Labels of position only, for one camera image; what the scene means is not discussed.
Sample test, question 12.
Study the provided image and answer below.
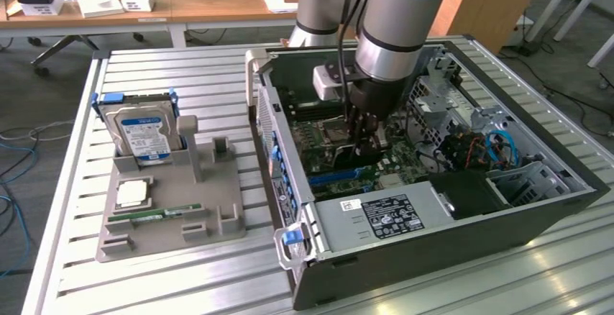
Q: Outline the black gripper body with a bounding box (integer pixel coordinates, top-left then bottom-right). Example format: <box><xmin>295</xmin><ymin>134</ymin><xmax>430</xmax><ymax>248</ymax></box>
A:
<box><xmin>347</xmin><ymin>72</ymin><xmax>415</xmax><ymax>120</ymax></box>

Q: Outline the black Nvidia graphics card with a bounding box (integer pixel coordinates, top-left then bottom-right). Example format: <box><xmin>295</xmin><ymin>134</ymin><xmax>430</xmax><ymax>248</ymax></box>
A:
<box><xmin>330</xmin><ymin>144</ymin><xmax>387</xmax><ymax>170</ymax></box>

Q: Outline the CPU socket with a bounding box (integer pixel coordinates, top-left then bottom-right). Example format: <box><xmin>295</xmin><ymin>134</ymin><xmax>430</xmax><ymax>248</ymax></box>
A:
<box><xmin>319</xmin><ymin>116</ymin><xmax>350</xmax><ymax>147</ymax></box>

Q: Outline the green Dell motherboard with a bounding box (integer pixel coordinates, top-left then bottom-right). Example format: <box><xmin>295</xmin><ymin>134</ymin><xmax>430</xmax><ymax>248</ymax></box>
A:
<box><xmin>284</xmin><ymin>88</ymin><xmax>433</xmax><ymax>203</ymax></box>

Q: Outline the perforated silver disk bay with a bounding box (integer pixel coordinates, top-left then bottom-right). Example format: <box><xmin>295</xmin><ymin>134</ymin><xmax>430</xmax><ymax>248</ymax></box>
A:
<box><xmin>407</xmin><ymin>76</ymin><xmax>481</xmax><ymax>150</ymax></box>

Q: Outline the silver chipset heatsink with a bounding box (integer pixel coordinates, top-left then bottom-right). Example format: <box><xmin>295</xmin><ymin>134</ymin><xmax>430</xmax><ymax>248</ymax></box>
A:
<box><xmin>378</xmin><ymin>174</ymin><xmax>407</xmax><ymax>189</ymax></box>

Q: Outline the blue expansion slot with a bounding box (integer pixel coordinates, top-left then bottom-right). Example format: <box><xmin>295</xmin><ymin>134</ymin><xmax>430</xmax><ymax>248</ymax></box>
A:
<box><xmin>306</xmin><ymin>168</ymin><xmax>361</xmax><ymax>188</ymax></box>

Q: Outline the grey power supply unit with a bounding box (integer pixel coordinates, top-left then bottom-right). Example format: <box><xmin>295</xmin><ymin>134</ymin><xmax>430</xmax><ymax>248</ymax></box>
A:
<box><xmin>304</xmin><ymin>181</ymin><xmax>455</xmax><ymax>258</ymax></box>

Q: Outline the wooden cabinet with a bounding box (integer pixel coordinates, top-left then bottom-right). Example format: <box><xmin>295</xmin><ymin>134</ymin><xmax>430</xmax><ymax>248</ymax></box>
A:
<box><xmin>422</xmin><ymin>0</ymin><xmax>551</xmax><ymax>53</ymax></box>

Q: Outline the silver angled disk bay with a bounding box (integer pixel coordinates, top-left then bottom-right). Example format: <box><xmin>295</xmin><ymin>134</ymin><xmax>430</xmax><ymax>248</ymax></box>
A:
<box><xmin>486</xmin><ymin>162</ymin><xmax>571</xmax><ymax>206</ymax></box>

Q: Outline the black open PC case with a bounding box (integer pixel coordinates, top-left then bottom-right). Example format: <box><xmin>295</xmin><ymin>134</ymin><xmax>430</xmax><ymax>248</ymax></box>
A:
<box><xmin>244</xmin><ymin>40</ymin><xmax>611</xmax><ymax>311</ymax></box>

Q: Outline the wooden desk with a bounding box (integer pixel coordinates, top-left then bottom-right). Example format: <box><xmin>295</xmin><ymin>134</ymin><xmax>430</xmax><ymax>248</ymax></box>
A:
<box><xmin>170</xmin><ymin>0</ymin><xmax>435</xmax><ymax>48</ymax></box>
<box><xmin>0</xmin><ymin>0</ymin><xmax>174</xmax><ymax>77</ymax></box>

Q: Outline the grey parts rack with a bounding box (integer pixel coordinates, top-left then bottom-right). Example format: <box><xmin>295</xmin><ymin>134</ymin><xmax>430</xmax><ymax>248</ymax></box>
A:
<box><xmin>95</xmin><ymin>113</ymin><xmax>248</xmax><ymax>264</ymax></box>

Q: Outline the hard disk with blue label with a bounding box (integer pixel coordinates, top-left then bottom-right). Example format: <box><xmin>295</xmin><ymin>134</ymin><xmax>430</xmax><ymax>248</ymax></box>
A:
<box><xmin>103</xmin><ymin>101</ymin><xmax>188</xmax><ymax>167</ymax></box>

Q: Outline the green RAM stick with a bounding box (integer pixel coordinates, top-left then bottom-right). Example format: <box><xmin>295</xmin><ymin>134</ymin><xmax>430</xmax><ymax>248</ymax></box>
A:
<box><xmin>107</xmin><ymin>203</ymin><xmax>203</xmax><ymax>223</ymax></box>

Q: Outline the silver CPU chip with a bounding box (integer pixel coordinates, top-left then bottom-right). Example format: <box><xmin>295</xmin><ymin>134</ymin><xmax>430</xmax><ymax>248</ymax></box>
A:
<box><xmin>114</xmin><ymin>181</ymin><xmax>155</xmax><ymax>210</ymax></box>

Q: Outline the blue disk caddy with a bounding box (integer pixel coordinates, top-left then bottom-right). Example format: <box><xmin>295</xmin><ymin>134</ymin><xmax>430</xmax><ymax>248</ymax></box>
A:
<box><xmin>90</xmin><ymin>90</ymin><xmax>188</xmax><ymax>150</ymax></box>

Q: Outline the white box with printed label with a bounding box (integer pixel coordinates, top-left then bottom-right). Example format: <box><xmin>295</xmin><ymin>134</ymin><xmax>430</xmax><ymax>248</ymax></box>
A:
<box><xmin>120</xmin><ymin>0</ymin><xmax>158</xmax><ymax>13</ymax></box>

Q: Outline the flat white box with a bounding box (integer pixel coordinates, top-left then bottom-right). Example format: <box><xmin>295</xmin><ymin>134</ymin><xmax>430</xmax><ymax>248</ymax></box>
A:
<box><xmin>76</xmin><ymin>0</ymin><xmax>126</xmax><ymax>19</ymax></box>

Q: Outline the white box with black device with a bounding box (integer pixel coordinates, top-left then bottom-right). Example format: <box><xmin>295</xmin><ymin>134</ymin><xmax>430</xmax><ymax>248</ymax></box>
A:
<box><xmin>13</xmin><ymin>0</ymin><xmax>67</xmax><ymax>17</ymax></box>

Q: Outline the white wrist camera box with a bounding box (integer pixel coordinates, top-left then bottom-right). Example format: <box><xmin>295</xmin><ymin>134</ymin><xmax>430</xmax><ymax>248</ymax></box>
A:
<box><xmin>312</xmin><ymin>65</ymin><xmax>357</xmax><ymax>102</ymax></box>

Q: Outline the black wire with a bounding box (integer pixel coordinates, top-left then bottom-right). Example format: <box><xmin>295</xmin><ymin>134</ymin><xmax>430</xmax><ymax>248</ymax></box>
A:
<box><xmin>413</xmin><ymin>138</ymin><xmax>450</xmax><ymax>172</ymax></box>

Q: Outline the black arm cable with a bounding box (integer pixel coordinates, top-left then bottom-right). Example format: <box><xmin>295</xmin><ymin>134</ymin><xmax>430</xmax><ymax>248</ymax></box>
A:
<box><xmin>335</xmin><ymin>0</ymin><xmax>374</xmax><ymax>113</ymax></box>

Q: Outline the red wire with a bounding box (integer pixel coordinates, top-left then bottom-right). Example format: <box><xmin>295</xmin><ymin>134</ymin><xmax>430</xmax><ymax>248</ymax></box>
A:
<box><xmin>469</xmin><ymin>137</ymin><xmax>483</xmax><ymax>168</ymax></box>

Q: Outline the blue data wire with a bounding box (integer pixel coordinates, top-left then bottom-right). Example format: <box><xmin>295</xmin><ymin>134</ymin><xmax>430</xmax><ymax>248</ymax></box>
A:
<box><xmin>483</xmin><ymin>131</ymin><xmax>525</xmax><ymax>169</ymax></box>

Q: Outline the black floor cable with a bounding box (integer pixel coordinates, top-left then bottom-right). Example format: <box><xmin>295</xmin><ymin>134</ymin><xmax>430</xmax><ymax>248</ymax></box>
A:
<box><xmin>498</xmin><ymin>1</ymin><xmax>614</xmax><ymax>136</ymax></box>

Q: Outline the white desk frame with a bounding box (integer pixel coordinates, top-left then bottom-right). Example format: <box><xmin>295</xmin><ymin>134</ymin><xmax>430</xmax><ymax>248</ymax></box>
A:
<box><xmin>525</xmin><ymin>0</ymin><xmax>614</xmax><ymax>42</ymax></box>

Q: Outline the white floor cable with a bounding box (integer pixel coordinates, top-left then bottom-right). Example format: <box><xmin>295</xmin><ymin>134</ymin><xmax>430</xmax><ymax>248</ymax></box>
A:
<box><xmin>0</xmin><ymin>119</ymin><xmax>76</xmax><ymax>142</ymax></box>

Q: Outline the blue floor cable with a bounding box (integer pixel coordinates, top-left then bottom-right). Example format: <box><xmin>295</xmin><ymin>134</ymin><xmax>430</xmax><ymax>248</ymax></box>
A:
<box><xmin>0</xmin><ymin>142</ymin><xmax>39</xmax><ymax>278</ymax></box>

